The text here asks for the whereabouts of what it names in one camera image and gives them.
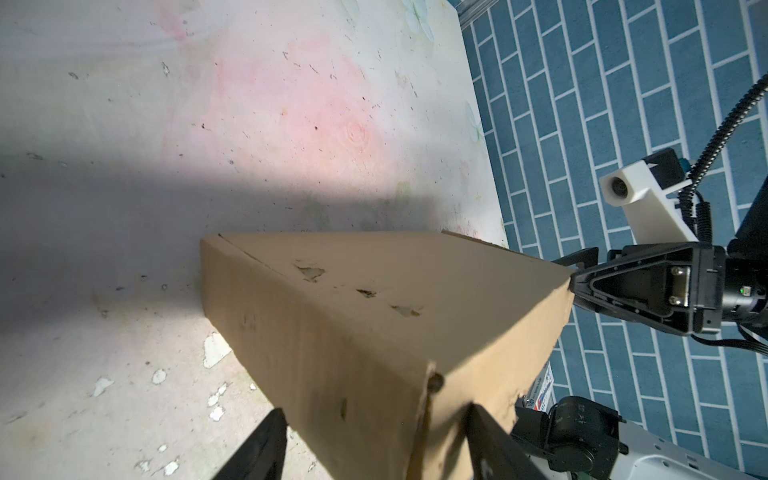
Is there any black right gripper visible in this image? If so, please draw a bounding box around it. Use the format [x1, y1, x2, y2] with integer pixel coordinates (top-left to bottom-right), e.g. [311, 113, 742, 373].
[552, 181, 767, 342]

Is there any brown cardboard box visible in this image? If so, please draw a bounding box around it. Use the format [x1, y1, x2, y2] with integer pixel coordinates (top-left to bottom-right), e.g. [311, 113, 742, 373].
[200, 231, 573, 479]

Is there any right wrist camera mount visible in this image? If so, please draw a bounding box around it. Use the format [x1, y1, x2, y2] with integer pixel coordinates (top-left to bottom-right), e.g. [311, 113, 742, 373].
[600, 148, 696, 244]

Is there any aluminium corner post right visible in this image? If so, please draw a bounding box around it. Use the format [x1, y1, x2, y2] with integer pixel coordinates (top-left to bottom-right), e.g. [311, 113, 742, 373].
[455, 0, 498, 30]

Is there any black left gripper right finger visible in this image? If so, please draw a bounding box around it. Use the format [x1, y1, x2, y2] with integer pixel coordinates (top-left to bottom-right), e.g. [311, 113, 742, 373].
[465, 403, 546, 480]

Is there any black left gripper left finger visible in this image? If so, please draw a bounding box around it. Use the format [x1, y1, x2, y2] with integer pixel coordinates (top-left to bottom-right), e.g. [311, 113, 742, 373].
[213, 408, 288, 480]

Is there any white red blue tube box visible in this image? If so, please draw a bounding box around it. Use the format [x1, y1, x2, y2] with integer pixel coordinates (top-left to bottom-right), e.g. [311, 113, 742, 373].
[525, 362, 556, 413]

